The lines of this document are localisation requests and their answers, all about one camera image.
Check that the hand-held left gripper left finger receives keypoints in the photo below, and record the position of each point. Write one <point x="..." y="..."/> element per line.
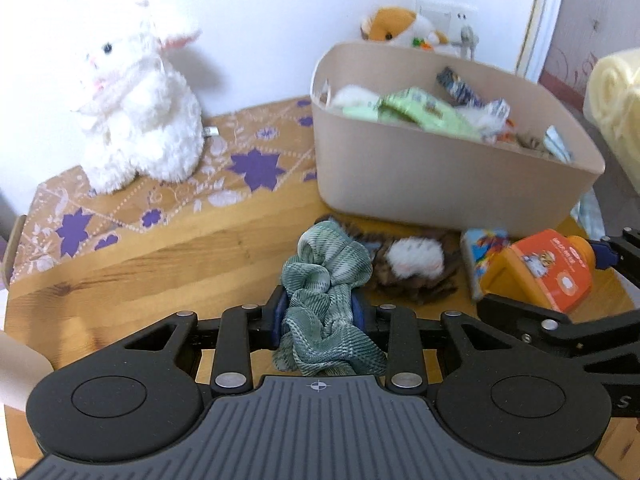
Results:
<point x="277" y="316"/>

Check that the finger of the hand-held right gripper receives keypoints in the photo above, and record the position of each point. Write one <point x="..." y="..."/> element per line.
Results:
<point x="605" y="255"/>
<point x="530" y="319"/>

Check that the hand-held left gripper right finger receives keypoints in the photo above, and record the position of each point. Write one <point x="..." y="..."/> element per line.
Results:
<point x="359" y="315"/>

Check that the orange cartoon box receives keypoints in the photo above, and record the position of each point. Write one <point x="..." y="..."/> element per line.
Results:
<point x="545" y="270"/>

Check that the green velvet scrunchie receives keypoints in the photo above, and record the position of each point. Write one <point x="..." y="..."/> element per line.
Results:
<point x="320" y="280"/>

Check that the beige plastic storage container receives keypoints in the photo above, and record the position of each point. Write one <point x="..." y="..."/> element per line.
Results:
<point x="425" y="180"/>

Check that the light green snack packet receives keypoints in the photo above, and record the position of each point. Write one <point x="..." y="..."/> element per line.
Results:
<point x="425" y="110"/>

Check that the white fluffy sock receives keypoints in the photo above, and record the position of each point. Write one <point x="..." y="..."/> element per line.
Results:
<point x="352" y="96"/>

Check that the pale quilted bedding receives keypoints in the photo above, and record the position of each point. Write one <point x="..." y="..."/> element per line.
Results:
<point x="590" y="215"/>

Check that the brown and white fluffy scrunchie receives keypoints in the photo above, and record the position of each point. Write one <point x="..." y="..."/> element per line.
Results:
<point x="415" y="260"/>

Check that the blue cartoon box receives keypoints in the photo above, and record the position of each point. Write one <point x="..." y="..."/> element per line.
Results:
<point x="480" y="255"/>

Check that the bag of yellow foam rolls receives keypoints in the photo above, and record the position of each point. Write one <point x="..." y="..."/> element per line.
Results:
<point x="615" y="110"/>

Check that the floral table mat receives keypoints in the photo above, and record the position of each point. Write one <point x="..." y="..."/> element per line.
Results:
<point x="250" y="165"/>

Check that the white plush sheep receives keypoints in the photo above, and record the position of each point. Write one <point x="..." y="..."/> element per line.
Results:
<point x="145" y="120"/>

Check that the white thermos bottle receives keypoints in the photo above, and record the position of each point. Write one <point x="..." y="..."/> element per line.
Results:
<point x="17" y="370"/>

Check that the orange hamster plush toy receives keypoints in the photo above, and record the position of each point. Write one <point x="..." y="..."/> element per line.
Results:
<point x="395" y="22"/>

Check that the white wall socket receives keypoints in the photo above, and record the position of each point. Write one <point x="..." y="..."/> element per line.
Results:
<point x="440" y="12"/>

